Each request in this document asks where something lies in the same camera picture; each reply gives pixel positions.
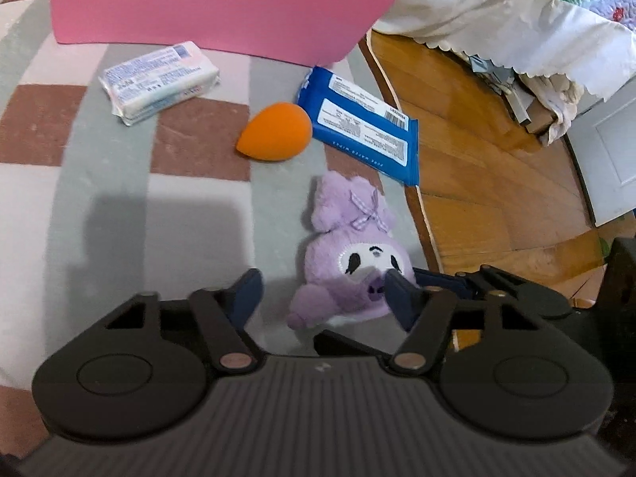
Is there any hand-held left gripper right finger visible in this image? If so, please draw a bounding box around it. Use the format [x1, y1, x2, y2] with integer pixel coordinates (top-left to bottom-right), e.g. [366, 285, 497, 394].
[385, 269, 537, 374]

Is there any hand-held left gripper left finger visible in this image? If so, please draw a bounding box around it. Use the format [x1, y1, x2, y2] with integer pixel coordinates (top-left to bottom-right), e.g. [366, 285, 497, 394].
[104, 268, 264, 374]

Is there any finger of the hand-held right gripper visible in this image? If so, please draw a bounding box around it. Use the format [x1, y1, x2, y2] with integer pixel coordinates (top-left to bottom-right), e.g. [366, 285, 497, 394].
[313, 329, 398, 359]
[413, 264, 572, 321]

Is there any purple plush toy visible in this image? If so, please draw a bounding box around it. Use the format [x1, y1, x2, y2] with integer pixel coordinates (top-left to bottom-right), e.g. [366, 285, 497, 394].
[287, 170, 418, 330]

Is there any orange makeup sponge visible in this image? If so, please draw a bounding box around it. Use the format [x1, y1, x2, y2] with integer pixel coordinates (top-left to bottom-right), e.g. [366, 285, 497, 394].
[236, 102, 314, 162]

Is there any blue wet wipes packet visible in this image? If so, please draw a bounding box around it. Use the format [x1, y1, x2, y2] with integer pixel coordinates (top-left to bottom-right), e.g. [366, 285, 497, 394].
[297, 66, 421, 187]

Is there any white tissue pack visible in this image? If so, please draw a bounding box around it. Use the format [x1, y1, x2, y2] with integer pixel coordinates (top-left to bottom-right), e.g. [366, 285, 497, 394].
[98, 41, 221, 126]

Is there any pink cardboard box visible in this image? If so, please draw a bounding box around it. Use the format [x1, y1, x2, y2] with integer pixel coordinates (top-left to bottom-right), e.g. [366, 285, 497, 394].
[50, 0, 397, 68]

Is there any checked grey brown rug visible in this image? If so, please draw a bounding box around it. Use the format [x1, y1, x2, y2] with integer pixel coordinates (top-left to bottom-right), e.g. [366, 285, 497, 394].
[0, 0, 443, 463]

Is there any white cabinet door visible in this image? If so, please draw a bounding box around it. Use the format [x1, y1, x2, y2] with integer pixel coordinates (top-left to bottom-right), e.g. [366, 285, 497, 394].
[566, 92, 636, 227]

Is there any grey papers pile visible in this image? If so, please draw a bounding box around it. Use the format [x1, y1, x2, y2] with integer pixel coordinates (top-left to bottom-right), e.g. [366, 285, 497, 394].
[469, 52, 540, 132]

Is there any cream crumpled cloth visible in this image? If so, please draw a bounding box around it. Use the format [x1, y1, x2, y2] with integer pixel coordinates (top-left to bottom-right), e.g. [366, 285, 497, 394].
[517, 74, 584, 146]

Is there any white bed skirt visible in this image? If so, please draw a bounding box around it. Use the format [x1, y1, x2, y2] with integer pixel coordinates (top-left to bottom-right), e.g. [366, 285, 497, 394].
[372, 0, 636, 103]

